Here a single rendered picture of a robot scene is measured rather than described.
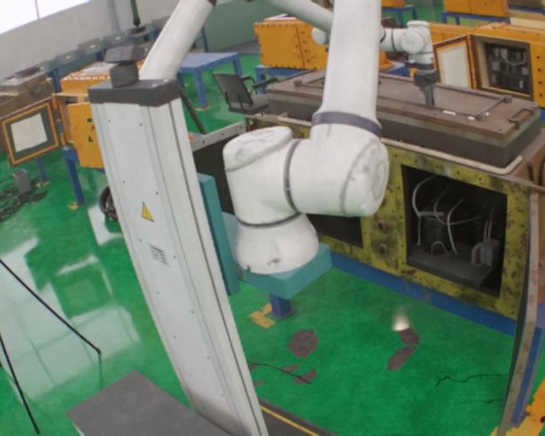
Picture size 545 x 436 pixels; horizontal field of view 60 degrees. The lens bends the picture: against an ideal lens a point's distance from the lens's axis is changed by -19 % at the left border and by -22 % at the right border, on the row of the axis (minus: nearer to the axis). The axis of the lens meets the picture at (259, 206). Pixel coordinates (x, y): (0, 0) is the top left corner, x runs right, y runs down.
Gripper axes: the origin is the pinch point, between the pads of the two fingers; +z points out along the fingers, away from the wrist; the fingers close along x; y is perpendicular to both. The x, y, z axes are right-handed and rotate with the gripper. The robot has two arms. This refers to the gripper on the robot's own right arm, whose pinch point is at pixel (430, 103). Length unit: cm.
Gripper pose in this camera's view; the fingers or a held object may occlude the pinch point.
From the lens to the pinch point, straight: 210.9
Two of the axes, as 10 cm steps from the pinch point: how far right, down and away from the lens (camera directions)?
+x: 7.5, -4.0, 5.2
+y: 6.4, 2.3, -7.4
